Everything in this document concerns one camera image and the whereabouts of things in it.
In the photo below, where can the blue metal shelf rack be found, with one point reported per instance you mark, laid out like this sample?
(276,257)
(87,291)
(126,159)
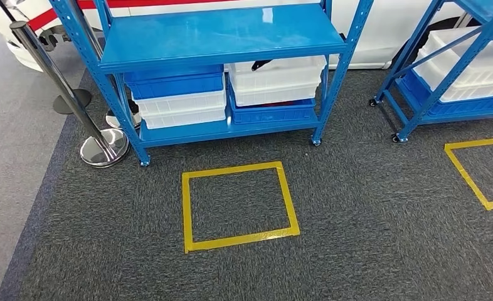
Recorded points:
(221,33)

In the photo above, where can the blue rack on casters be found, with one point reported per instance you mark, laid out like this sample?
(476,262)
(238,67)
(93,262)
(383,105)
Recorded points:
(417,108)

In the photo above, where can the small black curved item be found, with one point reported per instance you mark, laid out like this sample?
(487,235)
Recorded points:
(259,65)

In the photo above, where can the blue plastic crate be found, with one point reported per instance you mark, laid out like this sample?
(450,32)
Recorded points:
(458,108)
(271,114)

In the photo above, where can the red item in crate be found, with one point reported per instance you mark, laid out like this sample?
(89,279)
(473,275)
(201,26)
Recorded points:
(279,104)

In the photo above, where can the blue plastic bin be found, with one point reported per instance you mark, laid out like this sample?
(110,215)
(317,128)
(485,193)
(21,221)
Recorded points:
(173,81)

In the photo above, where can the white plastic bin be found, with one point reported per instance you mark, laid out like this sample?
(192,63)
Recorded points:
(180,110)
(275,83)
(483,70)

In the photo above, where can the barrier stanchion with belt head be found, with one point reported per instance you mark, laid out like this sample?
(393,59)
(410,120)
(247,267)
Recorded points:
(119,121)

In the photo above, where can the white car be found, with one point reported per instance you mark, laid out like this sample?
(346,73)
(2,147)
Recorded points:
(379,29)

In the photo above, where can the red barrier belt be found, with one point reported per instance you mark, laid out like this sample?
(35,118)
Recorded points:
(43,18)

